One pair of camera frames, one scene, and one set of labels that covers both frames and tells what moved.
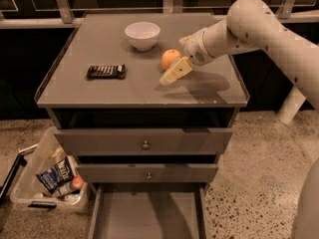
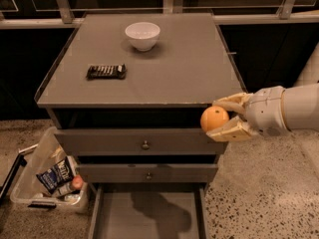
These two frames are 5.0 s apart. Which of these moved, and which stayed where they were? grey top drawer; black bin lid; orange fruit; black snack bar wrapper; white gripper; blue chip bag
Moved: white gripper; orange fruit
Stayed: blue chip bag; grey top drawer; black bin lid; black snack bar wrapper
